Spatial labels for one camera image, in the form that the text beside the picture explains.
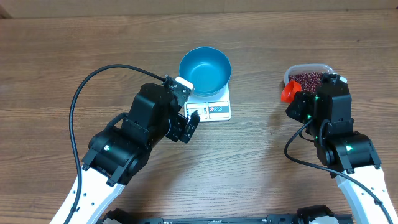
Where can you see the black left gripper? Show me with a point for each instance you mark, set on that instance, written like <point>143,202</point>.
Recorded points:
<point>179,122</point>

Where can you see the beige cardboard back panel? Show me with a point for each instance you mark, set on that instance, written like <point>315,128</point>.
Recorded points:
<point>17,9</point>

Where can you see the blue metal bowl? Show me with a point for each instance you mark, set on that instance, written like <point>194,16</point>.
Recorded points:
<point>207,68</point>

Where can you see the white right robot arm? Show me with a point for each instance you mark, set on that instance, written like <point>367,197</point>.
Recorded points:
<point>347,155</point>

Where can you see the white digital kitchen scale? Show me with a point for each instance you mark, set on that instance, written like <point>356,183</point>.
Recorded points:
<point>210,108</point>

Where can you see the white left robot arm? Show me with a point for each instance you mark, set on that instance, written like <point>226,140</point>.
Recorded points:
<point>122,149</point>

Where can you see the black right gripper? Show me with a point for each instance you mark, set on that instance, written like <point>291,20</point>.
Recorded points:
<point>301,102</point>

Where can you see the red plastic measuring scoop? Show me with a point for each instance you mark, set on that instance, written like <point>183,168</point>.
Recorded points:
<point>289,91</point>

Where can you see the clear plastic bean container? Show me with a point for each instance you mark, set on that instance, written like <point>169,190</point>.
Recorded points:
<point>307,68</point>

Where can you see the red beans in container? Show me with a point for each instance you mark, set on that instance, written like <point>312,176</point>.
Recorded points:
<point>308,81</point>

